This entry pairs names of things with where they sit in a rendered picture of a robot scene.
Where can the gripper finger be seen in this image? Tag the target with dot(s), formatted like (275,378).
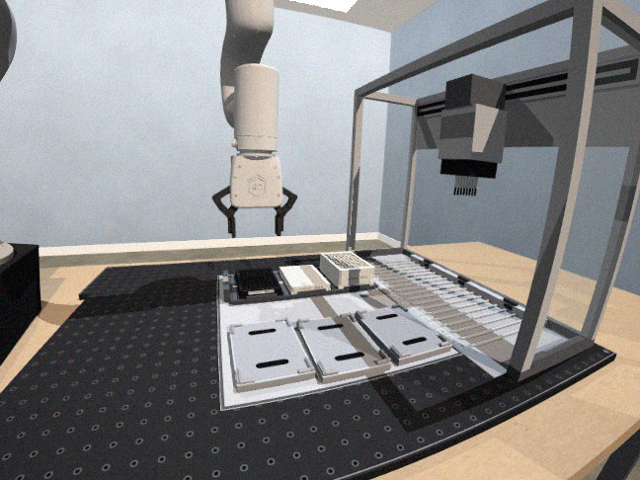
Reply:
(228,212)
(282,211)

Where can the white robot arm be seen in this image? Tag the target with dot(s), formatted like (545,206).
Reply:
(250,99)

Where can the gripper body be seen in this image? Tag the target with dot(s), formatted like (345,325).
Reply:
(257,183)

